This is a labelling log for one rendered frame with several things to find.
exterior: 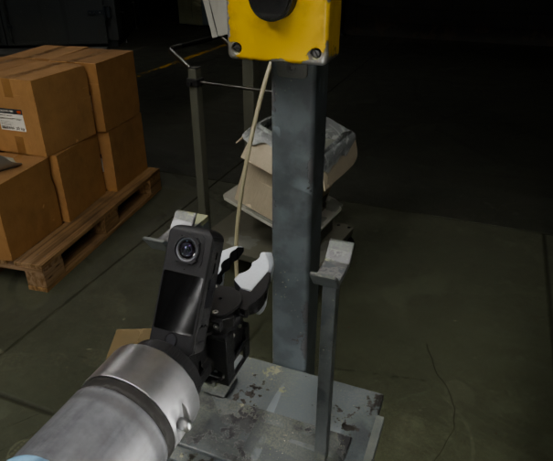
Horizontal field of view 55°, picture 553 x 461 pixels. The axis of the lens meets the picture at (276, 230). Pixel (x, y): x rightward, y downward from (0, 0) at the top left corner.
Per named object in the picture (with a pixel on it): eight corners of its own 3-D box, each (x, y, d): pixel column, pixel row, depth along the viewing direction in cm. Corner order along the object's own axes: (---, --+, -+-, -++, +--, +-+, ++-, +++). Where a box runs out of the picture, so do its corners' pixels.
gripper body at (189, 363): (193, 333, 60) (129, 410, 50) (186, 268, 56) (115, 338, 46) (255, 349, 57) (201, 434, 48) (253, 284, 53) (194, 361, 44)
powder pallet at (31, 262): (53, 176, 363) (49, 156, 356) (162, 188, 345) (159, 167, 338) (-95, 268, 261) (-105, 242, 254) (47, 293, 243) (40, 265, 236)
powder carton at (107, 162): (106, 164, 345) (98, 109, 328) (147, 167, 338) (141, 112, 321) (72, 187, 312) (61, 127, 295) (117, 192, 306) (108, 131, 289)
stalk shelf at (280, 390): (383, 401, 84) (384, 393, 83) (345, 530, 65) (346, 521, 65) (207, 351, 94) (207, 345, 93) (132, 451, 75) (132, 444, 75)
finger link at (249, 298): (245, 277, 59) (198, 319, 53) (245, 263, 58) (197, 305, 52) (282, 288, 57) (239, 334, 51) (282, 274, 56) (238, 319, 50)
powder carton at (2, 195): (14, 217, 278) (-4, 151, 261) (62, 223, 272) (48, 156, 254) (-42, 253, 246) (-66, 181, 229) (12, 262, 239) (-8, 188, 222)
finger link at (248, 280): (268, 286, 65) (226, 328, 58) (268, 244, 62) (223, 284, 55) (291, 294, 64) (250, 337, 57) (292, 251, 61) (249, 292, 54)
